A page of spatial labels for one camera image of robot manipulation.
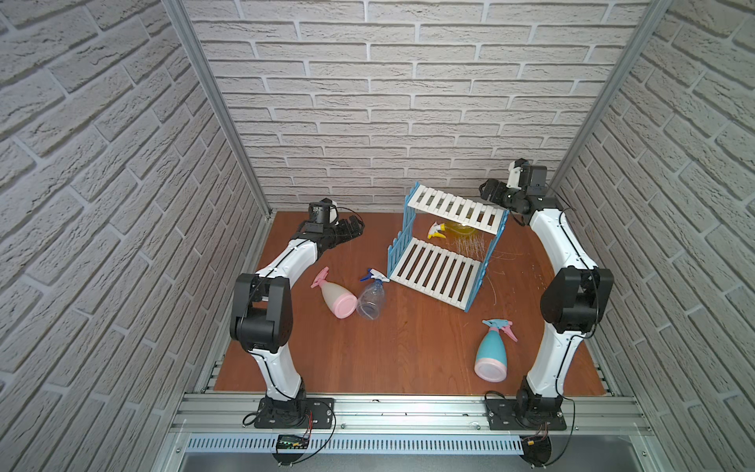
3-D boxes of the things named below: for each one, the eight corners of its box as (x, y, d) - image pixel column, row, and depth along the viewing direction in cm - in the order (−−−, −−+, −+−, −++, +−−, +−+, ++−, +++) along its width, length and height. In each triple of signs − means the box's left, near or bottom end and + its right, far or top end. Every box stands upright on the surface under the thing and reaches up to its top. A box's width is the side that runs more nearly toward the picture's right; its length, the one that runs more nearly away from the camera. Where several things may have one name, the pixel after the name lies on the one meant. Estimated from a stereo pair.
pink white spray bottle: (341, 323, 90) (338, 314, 85) (312, 290, 97) (307, 279, 92) (359, 308, 93) (358, 298, 88) (330, 277, 101) (327, 266, 95)
